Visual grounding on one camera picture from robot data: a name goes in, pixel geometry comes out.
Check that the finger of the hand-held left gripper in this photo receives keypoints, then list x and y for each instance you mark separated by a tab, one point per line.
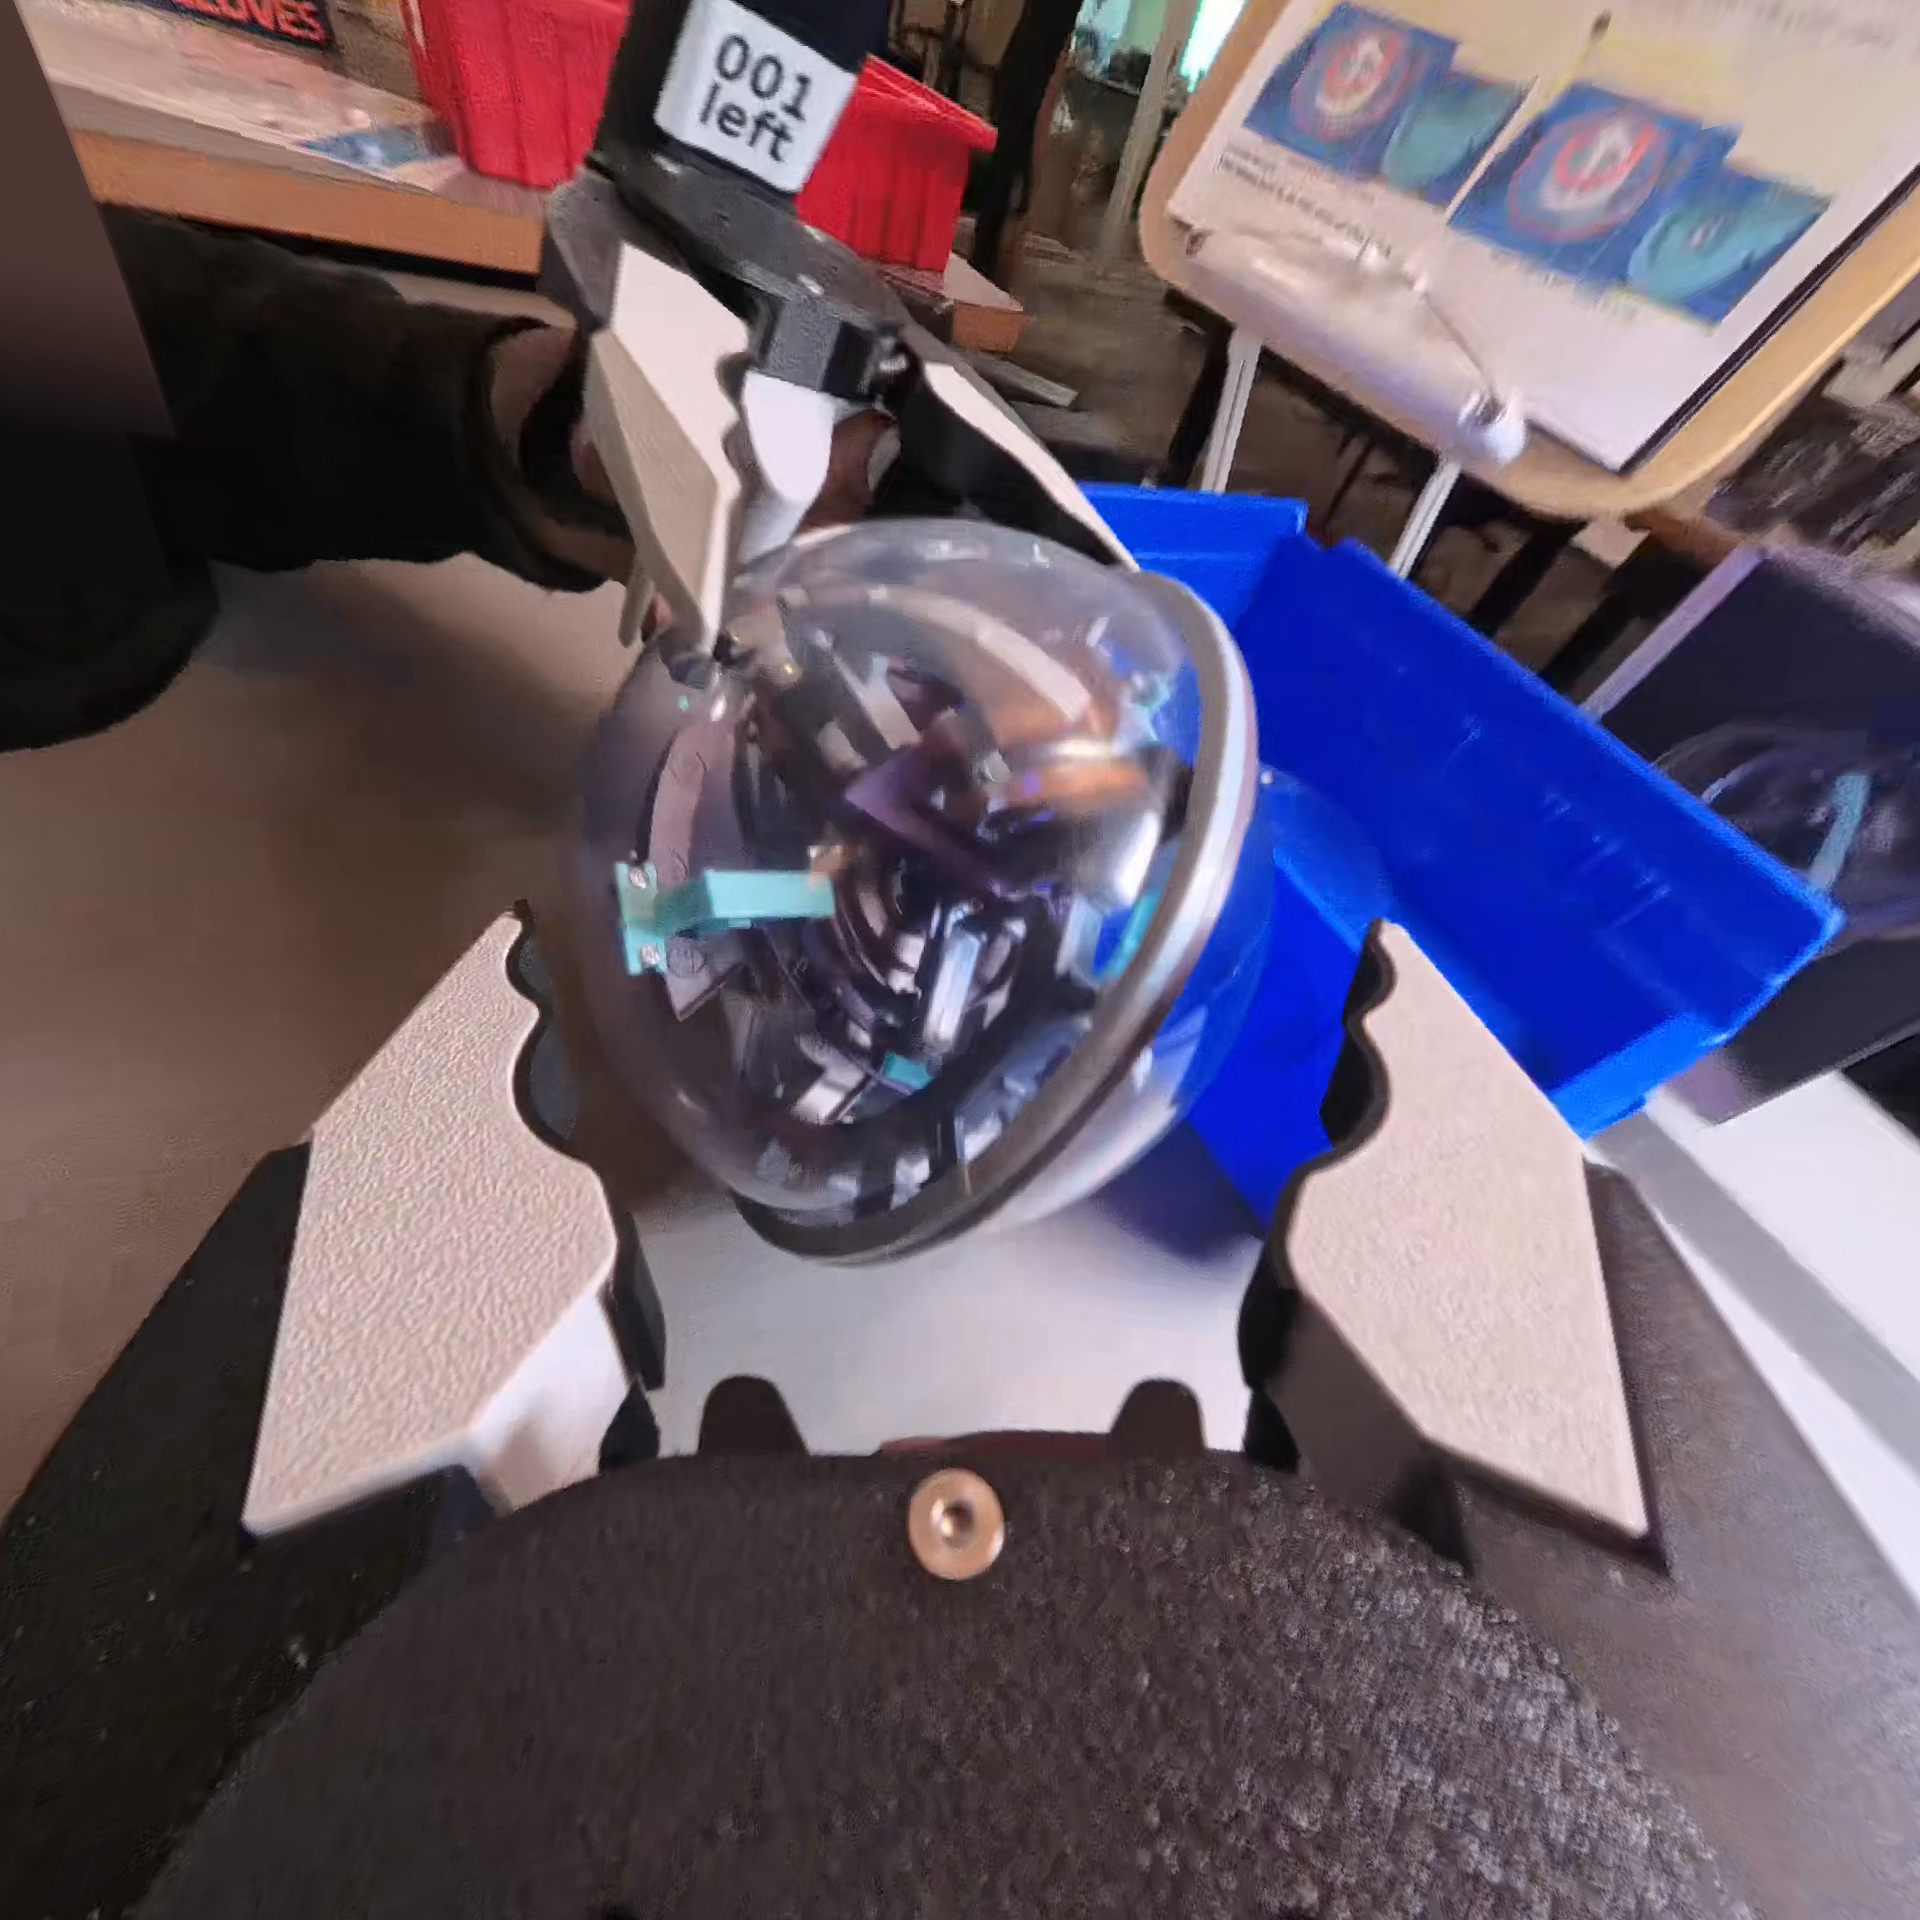
661	422
1005	452

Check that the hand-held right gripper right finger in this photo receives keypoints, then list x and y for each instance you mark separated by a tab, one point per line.
1485	1292

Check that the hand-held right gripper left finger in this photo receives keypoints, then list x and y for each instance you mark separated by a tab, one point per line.
435	1292

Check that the clear plastic maze ball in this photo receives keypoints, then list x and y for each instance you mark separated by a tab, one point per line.
901	873

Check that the blue plastic bin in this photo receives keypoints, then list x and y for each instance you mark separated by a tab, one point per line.
1471	812

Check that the person's left forearm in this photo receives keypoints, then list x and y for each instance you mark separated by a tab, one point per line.
271	393

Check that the person's left hand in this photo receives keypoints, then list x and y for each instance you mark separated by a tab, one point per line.
570	452

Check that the red plastic bin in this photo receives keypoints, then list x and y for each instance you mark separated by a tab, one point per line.
720	92

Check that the dark blue cardboard box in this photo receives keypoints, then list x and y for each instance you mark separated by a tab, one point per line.
1800	782

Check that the wooden instruction board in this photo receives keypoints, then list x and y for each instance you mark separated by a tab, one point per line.
1560	212

